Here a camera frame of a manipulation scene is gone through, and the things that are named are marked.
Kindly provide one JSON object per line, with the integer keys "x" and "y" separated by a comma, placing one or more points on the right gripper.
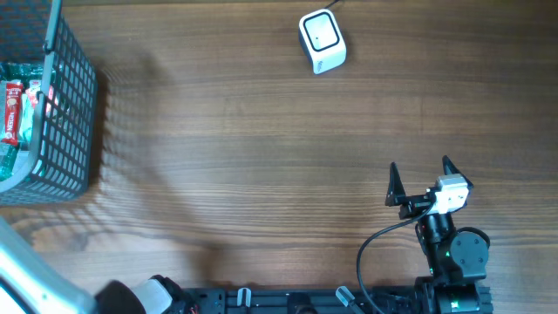
{"x": 397, "y": 196}

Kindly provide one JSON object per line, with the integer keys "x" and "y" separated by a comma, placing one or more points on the red Nescafe sachet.
{"x": 12, "y": 104}

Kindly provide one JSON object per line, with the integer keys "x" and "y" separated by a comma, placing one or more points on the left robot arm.
{"x": 30, "y": 285}

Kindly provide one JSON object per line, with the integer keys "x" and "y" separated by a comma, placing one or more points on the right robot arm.
{"x": 457, "y": 257}

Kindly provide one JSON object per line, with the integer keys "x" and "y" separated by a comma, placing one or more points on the white barcode scanner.
{"x": 322, "y": 41}

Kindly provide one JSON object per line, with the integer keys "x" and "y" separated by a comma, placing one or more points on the dark grey mesh basket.
{"x": 35, "y": 32}

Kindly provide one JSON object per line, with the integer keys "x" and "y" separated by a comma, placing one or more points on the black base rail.
{"x": 388, "y": 299}

